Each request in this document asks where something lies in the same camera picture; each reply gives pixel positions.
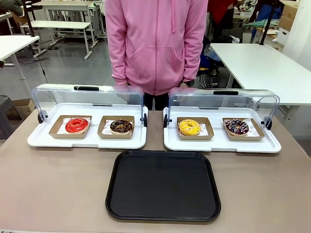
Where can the red glazed donut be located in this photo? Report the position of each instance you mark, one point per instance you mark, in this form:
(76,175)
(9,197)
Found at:
(76,125)

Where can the large white table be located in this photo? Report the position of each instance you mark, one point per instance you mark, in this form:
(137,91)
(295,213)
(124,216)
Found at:
(262,68)

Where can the white table with leg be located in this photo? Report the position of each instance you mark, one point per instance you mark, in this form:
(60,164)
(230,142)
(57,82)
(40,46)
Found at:
(12,48)

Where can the black wristwatch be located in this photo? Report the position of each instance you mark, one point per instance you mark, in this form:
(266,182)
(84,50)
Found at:
(190,82)

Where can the person's left hand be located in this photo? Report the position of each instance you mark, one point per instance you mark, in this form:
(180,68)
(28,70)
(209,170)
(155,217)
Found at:
(184,85)

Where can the brown cardboard donut tray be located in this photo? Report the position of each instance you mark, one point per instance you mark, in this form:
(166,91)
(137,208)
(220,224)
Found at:
(207,132)
(257,132)
(56,129)
(104,132)

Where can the yellow glazed donut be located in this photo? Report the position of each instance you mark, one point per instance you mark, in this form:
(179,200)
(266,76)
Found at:
(189,127)

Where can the cardboard box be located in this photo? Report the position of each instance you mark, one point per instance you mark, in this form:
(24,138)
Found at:
(289,14)

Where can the white display tray base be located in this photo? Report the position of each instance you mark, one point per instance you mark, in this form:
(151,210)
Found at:
(218,146)
(87,143)

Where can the person in pink hoodie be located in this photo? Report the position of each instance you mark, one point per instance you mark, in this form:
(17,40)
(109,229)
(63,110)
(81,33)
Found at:
(155,43)

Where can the chocolate donut with sprinkles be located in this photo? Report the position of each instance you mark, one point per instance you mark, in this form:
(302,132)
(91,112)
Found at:
(121,126)

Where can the black plastic serving tray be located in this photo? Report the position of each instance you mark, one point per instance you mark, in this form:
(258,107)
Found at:
(162,184)

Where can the clear display case lid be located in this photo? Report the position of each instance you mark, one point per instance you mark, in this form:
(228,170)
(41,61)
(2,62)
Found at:
(223,97)
(87,93)

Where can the person's right hand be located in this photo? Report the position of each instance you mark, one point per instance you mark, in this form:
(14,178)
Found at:
(120,85)

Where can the chocolate sprinkle donut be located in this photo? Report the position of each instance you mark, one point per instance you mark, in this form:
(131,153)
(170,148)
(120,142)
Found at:
(236,127)

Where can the black pole stand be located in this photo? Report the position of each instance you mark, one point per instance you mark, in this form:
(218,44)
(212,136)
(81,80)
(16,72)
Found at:
(267,21)

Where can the white workbench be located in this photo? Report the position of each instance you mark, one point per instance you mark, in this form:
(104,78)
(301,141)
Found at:
(60,24)

